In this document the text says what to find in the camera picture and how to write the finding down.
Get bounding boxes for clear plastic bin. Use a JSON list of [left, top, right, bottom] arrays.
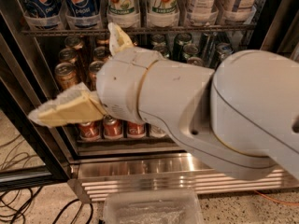
[[103, 189, 204, 224]]

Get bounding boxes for right white grey can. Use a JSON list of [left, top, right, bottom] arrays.
[[220, 0, 255, 23]]

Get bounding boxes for red can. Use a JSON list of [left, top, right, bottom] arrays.
[[127, 121, 146, 138], [103, 116, 123, 139], [78, 121, 100, 140]]

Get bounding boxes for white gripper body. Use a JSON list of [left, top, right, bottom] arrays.
[[96, 47, 164, 123]]

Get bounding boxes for front right red can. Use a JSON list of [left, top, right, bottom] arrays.
[[127, 121, 146, 138]]

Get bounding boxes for front middle red can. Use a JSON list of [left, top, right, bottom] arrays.
[[103, 116, 123, 139]]

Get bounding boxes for open fridge door left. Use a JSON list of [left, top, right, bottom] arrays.
[[0, 15, 71, 191]]

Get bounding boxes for left water bottle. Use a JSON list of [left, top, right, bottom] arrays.
[[149, 125, 166, 138]]

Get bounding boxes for orange floor cable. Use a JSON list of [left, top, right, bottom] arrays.
[[253, 189, 299, 207]]

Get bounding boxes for gold can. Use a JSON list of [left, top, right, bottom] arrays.
[[54, 63, 79, 90], [89, 61, 104, 91]]

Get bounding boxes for front left red can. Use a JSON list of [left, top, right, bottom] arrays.
[[78, 121, 100, 140]]

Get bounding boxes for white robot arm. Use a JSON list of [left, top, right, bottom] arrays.
[[28, 23, 299, 180]]

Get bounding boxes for right fridge glass door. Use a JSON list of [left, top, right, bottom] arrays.
[[261, 0, 299, 61]]

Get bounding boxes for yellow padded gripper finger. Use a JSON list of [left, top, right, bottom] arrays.
[[107, 22, 134, 56], [28, 83, 107, 128]]

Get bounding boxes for front left gold can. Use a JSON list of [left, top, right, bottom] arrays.
[[54, 63, 79, 90]]

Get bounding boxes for black floor cables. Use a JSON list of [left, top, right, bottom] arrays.
[[0, 133, 94, 224]]

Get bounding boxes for front middle gold can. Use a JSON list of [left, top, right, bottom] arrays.
[[89, 61, 104, 91]]

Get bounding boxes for steel fridge base grille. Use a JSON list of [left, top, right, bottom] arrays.
[[68, 153, 299, 203]]

